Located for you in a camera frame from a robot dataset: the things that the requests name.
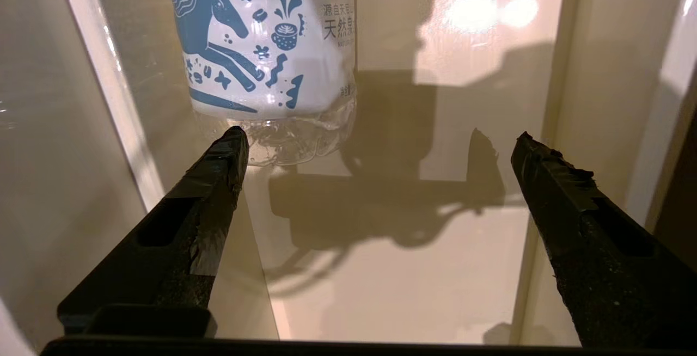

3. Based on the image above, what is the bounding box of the cabinet drawer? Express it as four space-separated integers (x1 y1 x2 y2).
0 0 697 346

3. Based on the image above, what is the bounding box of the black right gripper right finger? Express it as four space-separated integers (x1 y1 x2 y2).
510 131 697 349

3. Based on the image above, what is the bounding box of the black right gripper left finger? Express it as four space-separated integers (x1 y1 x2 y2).
57 126 250 338

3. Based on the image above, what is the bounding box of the clear bottle with white cap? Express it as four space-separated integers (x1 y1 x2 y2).
166 0 358 167

